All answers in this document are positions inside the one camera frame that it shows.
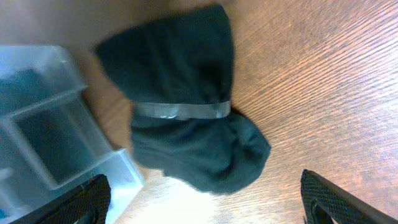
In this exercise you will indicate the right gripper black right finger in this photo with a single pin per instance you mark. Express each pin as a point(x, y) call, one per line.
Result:
point(325, 202)

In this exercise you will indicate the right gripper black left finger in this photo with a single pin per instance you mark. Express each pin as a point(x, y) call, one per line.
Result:
point(86, 203)

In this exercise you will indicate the black taped garment roll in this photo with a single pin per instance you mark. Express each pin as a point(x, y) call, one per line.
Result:
point(178, 72)
point(48, 112)

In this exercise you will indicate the clear plastic storage container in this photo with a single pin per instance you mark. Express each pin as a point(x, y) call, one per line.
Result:
point(23, 189)

